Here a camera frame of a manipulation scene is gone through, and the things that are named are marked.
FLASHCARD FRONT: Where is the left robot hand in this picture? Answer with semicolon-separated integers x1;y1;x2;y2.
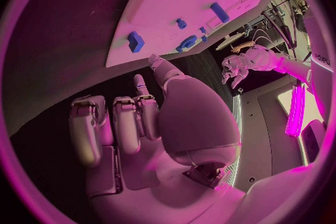
220;54;249;90

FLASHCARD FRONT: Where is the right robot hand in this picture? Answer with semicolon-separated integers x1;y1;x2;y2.
68;53;248;224

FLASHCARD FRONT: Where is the white task board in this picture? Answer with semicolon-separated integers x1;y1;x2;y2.
105;0;288;69

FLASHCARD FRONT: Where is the person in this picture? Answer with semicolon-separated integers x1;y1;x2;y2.
230;41;255;54

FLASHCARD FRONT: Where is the white desk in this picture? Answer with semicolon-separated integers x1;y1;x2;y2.
216;31;248;51

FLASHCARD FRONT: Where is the blue gear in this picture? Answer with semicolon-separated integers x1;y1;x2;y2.
175;35;199;54

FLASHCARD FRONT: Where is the long blue cylinder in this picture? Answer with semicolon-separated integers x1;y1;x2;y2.
209;2;231;24

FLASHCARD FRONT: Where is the equipment rack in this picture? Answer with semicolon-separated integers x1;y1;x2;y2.
261;0;312;59

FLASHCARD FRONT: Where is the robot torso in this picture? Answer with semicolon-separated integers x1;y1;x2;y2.
301;12;336;124

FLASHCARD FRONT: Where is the blue block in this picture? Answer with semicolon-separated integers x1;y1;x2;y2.
127;31;146;54

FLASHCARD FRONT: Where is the white cable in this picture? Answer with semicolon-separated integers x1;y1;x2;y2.
252;28;283;53

